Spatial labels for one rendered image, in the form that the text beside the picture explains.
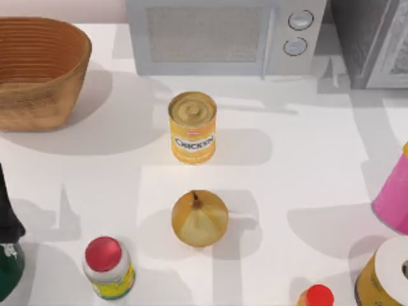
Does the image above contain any yellow onion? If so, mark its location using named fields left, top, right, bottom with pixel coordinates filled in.
left=170, top=189, right=230, bottom=248

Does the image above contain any pale microwave oven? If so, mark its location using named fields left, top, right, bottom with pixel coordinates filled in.
left=124, top=0, right=328, bottom=80

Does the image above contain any microwave knob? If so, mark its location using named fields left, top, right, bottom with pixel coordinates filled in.
left=288, top=10, right=315, bottom=31
left=282, top=36, right=309, bottom=57

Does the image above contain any white bottle with red cap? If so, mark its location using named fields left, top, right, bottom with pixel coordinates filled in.
left=82, top=236, right=136, bottom=301

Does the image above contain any brown wicker basket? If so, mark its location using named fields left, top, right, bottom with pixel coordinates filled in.
left=0, top=17, right=93, bottom=132

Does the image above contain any orange bottle with red cap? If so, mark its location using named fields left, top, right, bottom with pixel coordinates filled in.
left=297, top=284, right=335, bottom=306

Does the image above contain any pink cup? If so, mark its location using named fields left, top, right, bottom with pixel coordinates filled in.
left=371, top=142, right=408, bottom=236

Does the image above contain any yellow can with white lid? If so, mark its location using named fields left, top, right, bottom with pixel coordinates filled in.
left=354, top=235, right=408, bottom=306

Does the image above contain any dark green bottle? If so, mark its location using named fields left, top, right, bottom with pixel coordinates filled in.
left=0, top=239, right=26, bottom=306

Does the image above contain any microwave door handle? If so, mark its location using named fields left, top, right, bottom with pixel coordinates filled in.
left=261, top=8, right=277, bottom=80

